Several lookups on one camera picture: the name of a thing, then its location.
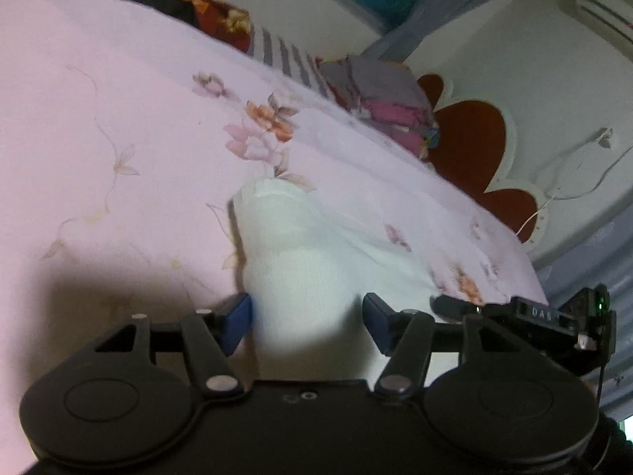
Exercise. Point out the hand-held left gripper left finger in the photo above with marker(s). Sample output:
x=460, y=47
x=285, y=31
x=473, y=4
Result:
x=236, y=321

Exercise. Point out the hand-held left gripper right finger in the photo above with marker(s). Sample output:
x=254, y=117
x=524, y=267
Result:
x=377, y=324

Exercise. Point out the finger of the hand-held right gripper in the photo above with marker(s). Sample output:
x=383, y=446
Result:
x=452, y=305

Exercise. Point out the small white garment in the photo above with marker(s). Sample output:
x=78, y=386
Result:
x=296, y=277

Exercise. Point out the red and white headboard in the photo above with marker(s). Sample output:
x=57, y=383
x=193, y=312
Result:
x=474, y=143

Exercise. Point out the colourful floral cloth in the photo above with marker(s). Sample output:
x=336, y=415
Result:
x=431, y=136

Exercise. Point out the magenta folded cloth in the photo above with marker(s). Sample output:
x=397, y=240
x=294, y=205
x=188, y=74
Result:
x=395, y=118

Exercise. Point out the pink floral bed sheet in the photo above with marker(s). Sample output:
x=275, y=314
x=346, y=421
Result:
x=123, y=133

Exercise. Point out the grey folded cloth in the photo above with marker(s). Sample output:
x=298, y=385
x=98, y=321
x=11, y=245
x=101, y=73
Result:
x=381, y=79

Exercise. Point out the grey striped pillow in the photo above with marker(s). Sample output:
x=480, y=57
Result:
x=292, y=57

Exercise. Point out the grey curtain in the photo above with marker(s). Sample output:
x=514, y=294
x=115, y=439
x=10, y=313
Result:
x=410, y=27

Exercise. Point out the red floral blanket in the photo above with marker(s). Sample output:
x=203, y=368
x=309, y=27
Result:
x=217, y=15

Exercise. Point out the white air conditioner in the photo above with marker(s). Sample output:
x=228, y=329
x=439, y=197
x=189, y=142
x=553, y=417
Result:
x=606, y=10

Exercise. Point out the white wall socket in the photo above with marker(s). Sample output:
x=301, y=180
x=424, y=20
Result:
x=606, y=138

